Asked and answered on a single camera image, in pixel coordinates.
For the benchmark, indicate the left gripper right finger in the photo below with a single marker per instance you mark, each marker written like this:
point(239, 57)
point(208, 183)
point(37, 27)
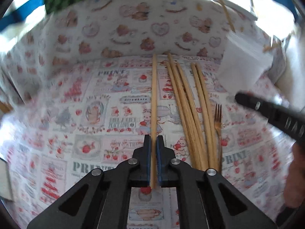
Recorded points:
point(205, 198)

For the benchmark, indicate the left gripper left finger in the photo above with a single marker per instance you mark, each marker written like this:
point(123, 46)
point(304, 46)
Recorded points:
point(101, 198)

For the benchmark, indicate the gold metal fork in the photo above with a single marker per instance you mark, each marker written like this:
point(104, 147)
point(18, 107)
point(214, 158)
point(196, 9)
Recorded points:
point(218, 128)

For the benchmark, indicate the white plastic cup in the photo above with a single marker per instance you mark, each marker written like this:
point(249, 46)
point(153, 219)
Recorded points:
point(243, 63)

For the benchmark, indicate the person's right hand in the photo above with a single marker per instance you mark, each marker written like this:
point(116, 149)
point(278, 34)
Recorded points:
point(294, 187)

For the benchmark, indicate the white desk lamp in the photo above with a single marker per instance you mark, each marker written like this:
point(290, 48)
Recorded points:
point(238, 2)

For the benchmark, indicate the striped Paris curtain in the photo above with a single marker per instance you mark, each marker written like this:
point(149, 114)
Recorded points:
point(19, 15)

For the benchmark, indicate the printed patterned tablecloth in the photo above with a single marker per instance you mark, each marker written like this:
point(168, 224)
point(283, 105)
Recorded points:
point(80, 84)

